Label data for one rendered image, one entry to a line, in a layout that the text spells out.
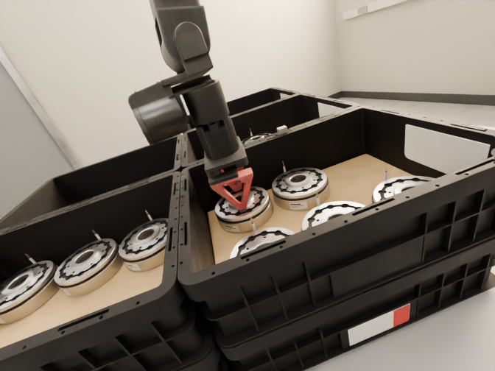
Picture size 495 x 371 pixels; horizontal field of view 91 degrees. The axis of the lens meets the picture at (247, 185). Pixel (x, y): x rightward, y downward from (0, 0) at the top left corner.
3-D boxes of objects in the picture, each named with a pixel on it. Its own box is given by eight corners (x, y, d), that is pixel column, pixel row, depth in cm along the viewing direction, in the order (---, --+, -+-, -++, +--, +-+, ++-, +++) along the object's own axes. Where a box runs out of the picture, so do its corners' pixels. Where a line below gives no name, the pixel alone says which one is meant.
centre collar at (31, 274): (41, 267, 44) (39, 265, 43) (29, 288, 40) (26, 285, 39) (12, 280, 43) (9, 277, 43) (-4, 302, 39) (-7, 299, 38)
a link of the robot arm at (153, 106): (197, 16, 28) (187, 37, 36) (96, 45, 26) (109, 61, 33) (233, 116, 33) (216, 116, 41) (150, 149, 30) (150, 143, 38)
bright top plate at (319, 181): (307, 164, 51) (306, 162, 50) (339, 182, 42) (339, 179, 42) (264, 183, 49) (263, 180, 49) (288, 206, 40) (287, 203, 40)
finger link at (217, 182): (225, 222, 40) (205, 174, 35) (222, 199, 46) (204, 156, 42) (264, 210, 40) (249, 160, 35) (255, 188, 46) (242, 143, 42)
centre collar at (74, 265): (105, 245, 44) (103, 243, 44) (93, 265, 40) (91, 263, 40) (79, 253, 44) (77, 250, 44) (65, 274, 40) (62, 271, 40)
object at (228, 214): (263, 182, 49) (262, 180, 49) (274, 210, 40) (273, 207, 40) (215, 198, 49) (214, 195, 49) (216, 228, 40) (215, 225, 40)
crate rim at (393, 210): (364, 115, 52) (364, 104, 51) (549, 163, 26) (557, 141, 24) (185, 179, 49) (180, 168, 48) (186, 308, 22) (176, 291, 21)
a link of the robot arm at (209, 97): (222, 71, 32) (210, 71, 37) (172, 88, 31) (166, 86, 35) (236, 121, 36) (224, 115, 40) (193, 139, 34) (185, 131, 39)
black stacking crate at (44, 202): (196, 168, 80) (182, 135, 74) (201, 216, 53) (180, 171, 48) (75, 210, 76) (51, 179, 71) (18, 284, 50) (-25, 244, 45)
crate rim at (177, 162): (185, 140, 75) (182, 133, 74) (185, 179, 49) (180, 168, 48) (55, 185, 72) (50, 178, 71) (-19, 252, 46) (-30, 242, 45)
